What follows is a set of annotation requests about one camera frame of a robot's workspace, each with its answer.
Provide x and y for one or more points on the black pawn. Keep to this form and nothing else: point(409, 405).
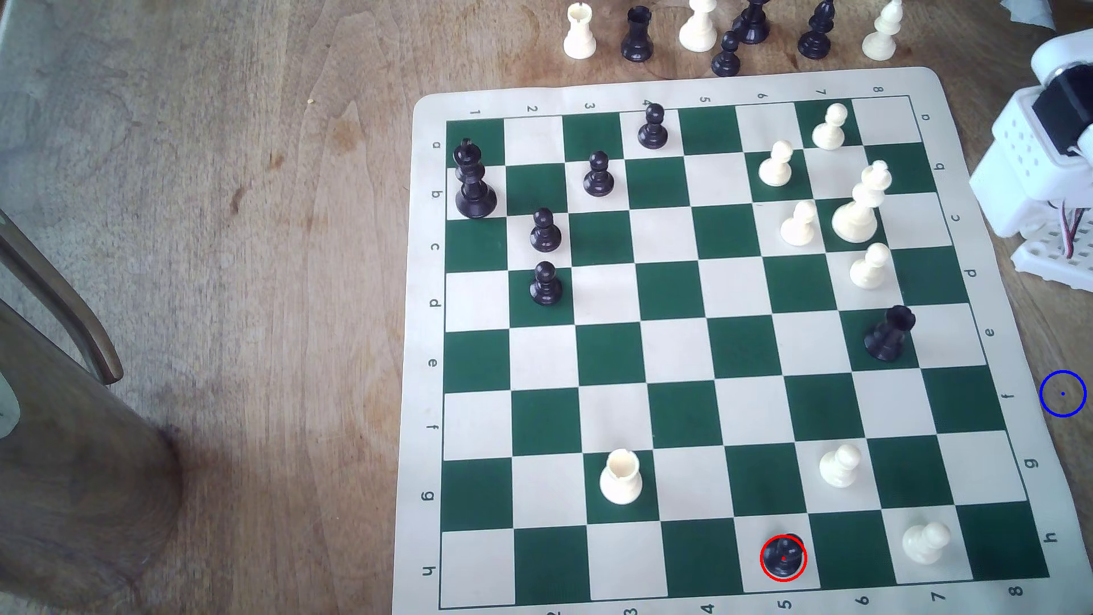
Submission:
point(599, 178)
point(546, 234)
point(546, 289)
point(652, 131)
point(727, 58)
point(783, 556)

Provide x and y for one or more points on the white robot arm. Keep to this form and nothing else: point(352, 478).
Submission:
point(1016, 162)

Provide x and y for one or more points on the green and white chess mat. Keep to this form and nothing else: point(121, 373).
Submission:
point(683, 342)

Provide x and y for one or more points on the white tall chess piece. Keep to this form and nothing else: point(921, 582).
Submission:
point(698, 31)

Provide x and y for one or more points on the white king piece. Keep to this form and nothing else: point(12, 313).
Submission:
point(856, 218)

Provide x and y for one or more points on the black tall chess piece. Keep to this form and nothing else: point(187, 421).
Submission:
point(752, 24)

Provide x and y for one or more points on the black king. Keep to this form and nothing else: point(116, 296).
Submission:
point(475, 192)

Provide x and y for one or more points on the white rook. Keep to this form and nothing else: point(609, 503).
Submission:
point(580, 36)
point(621, 480)

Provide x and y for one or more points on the white pawn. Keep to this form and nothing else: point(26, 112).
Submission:
point(839, 468)
point(775, 169)
point(868, 271)
point(828, 131)
point(924, 543)
point(798, 229)

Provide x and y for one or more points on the black rook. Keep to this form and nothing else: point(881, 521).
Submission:
point(637, 39)
point(887, 336)

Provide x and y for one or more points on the white bishop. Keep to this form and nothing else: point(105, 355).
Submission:
point(880, 38)

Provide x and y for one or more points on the brown wooden chair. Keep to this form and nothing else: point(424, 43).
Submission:
point(68, 453)

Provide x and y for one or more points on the white paper scrap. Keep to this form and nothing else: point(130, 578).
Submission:
point(1029, 10)

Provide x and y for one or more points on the white perforated base plate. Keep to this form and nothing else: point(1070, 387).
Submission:
point(1055, 265)

